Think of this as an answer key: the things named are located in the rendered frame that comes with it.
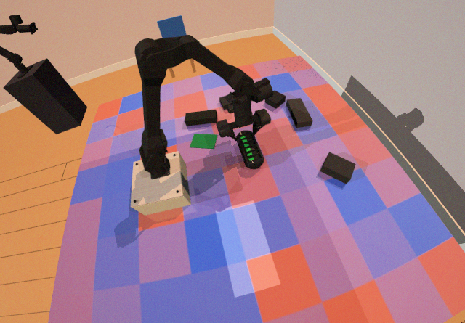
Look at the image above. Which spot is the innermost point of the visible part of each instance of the green flat rectangular tile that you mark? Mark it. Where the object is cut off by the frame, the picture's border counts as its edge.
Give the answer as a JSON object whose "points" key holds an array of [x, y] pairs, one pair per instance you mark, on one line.
{"points": [[204, 141]]}

